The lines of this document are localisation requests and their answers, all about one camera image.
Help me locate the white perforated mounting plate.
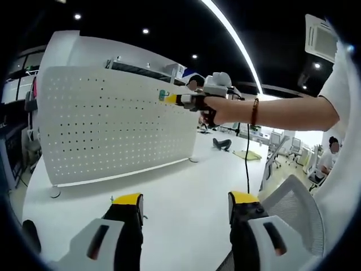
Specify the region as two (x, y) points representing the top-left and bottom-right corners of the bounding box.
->
(37, 65), (200, 198)

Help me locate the long ceiling light strip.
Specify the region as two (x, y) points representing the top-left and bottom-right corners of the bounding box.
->
(201, 0), (265, 95)

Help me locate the black cable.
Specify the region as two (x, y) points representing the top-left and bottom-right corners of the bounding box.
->
(227, 86), (251, 193)

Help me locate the ceiling air conditioner unit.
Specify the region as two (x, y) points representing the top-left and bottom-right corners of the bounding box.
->
(305, 14), (338, 63)

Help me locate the black curved headset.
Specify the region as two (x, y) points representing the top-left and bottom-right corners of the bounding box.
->
(213, 137), (232, 152)

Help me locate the yellow-green cloth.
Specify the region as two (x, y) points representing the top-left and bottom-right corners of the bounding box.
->
(232, 149), (262, 161)

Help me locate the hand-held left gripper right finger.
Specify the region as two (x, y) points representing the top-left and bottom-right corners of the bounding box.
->
(227, 191), (297, 271)

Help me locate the reddish brown bracelet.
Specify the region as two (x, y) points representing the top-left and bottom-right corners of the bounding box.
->
(250, 97), (259, 126)

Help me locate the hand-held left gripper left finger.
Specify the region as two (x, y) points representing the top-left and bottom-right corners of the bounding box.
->
(53, 193), (145, 271)

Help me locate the grey metal shelf rack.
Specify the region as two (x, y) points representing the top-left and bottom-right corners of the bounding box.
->
(105, 56), (187, 84)

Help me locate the black computer mouse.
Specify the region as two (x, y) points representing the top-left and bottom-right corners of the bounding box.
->
(22, 219), (42, 254)

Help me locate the grey mesh office chair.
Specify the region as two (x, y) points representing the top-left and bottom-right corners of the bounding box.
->
(261, 174), (325, 257)

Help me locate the person's right hand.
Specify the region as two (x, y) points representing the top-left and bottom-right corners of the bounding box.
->
(197, 95), (254, 128)

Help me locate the person's white shirt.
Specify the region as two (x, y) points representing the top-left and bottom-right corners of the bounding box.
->
(318, 42), (361, 255)

